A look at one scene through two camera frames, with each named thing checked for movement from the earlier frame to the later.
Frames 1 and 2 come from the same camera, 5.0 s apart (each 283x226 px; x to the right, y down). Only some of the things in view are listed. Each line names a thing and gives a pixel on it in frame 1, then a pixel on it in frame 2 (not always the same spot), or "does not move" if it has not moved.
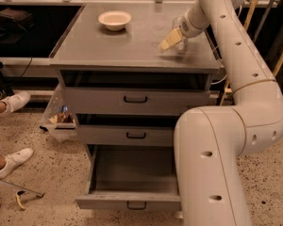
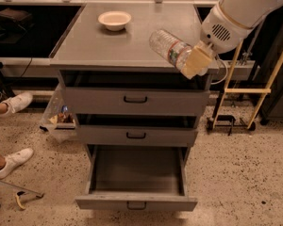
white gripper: (190, 26) to (226, 32)
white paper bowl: (114, 21) does not move
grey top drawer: (136, 92) does not move
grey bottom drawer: (131, 178) does not move
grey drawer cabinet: (125, 93) does not move
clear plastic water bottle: (182, 46) to (171, 48)
